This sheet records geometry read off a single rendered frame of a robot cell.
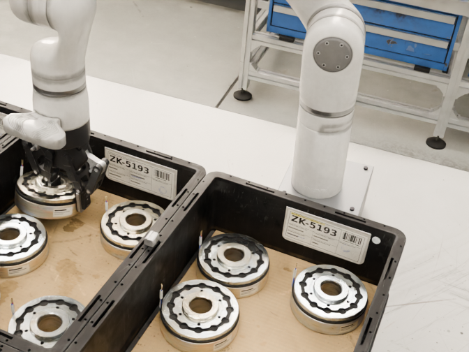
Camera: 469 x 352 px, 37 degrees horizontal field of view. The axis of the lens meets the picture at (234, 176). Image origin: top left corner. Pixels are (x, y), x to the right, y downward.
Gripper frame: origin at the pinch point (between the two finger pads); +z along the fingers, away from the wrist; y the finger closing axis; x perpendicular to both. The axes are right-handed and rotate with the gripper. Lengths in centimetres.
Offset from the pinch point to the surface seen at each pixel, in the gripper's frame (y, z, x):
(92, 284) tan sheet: -10.9, 4.1, 10.4
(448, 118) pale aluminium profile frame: -43, 75, -184
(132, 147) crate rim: -6.1, -5.7, -8.6
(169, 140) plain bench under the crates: 5.6, 17.7, -42.9
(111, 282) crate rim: -18.3, -6.0, 16.9
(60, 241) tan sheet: -2.0, 4.3, 5.3
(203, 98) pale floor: 55, 89, -168
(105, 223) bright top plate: -7.6, 1.1, 1.7
